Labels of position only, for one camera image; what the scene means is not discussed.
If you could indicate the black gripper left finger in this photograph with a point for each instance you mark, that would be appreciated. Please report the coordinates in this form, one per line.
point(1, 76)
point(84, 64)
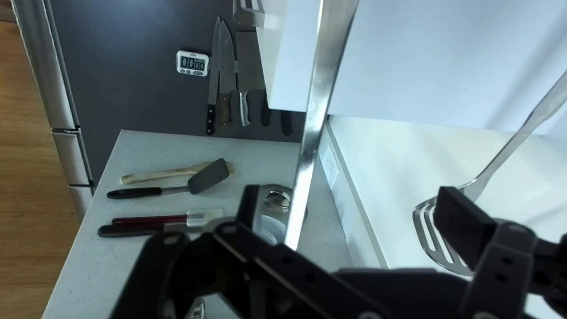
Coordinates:
point(224, 271)

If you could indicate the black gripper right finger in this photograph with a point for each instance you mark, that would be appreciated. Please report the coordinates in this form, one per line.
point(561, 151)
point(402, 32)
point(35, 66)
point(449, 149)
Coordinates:
point(508, 271)

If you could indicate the wooden utensil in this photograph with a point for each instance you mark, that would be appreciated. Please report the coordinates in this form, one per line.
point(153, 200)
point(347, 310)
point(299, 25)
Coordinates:
point(153, 174)

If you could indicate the black spatula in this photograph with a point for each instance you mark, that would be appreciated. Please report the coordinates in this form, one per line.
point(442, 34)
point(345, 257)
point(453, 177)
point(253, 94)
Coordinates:
point(210, 176)

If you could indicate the silver slotted spatula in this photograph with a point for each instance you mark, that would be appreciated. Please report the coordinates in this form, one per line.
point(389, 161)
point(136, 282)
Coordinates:
point(533, 124)

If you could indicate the white digital timer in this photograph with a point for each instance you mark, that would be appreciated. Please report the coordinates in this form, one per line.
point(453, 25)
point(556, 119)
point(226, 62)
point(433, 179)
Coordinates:
point(192, 62)

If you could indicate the large chef knife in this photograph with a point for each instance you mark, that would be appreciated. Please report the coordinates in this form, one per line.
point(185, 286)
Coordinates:
point(221, 59)

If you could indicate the white upper cabinet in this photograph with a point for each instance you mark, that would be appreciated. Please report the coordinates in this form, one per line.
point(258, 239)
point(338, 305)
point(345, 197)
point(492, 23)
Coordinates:
point(290, 59)

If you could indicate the stainless steel refrigerator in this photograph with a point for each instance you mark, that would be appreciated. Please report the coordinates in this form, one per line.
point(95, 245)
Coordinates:
point(47, 89)

